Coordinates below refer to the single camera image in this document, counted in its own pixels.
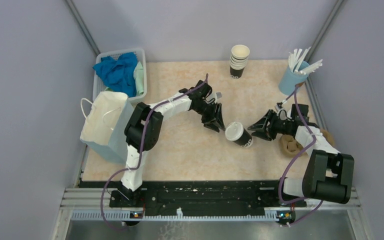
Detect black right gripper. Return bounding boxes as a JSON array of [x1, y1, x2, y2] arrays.
[[248, 109, 292, 141]]

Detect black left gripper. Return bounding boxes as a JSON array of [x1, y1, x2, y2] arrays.
[[193, 101, 226, 133]]

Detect translucent plastic cup lid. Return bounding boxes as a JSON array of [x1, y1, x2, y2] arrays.
[[224, 121, 244, 142]]

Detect stack of paper cups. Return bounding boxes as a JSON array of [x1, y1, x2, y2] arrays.
[[229, 44, 250, 79]]

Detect light blue paper bag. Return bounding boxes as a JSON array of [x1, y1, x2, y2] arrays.
[[79, 91, 134, 164]]

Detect single black paper cup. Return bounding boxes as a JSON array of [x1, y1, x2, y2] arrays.
[[233, 129, 253, 148]]

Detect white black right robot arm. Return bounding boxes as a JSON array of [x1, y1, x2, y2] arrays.
[[248, 104, 354, 206]]

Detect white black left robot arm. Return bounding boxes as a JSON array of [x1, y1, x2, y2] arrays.
[[117, 80, 226, 207]]

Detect brown pulp cup carrier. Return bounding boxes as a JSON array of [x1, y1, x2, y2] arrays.
[[279, 129, 336, 157]]

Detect blue straw holder cup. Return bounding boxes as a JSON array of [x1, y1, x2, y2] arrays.
[[278, 64, 309, 96]]

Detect white wrapped straws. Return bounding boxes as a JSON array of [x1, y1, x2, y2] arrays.
[[287, 46, 323, 76]]

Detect blue cloth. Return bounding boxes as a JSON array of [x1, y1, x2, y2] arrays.
[[92, 52, 138, 98]]

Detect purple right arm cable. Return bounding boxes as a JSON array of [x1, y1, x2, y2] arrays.
[[277, 84, 324, 228]]

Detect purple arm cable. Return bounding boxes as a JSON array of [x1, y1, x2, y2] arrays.
[[277, 84, 324, 228], [99, 73, 210, 232]]

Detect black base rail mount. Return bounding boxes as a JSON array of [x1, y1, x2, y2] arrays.
[[79, 178, 312, 226]]

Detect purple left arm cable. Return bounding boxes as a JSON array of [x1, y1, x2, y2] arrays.
[[99, 73, 210, 232]]

